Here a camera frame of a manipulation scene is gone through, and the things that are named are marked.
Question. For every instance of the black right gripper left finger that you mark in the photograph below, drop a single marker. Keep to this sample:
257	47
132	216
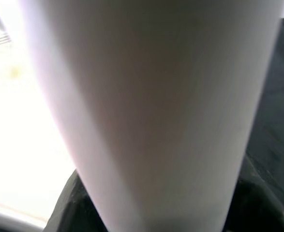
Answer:
71	207

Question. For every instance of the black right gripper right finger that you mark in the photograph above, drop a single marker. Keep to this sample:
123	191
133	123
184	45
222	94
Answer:
258	207

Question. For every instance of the white plastic table leg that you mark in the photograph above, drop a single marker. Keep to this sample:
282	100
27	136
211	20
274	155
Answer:
156	96

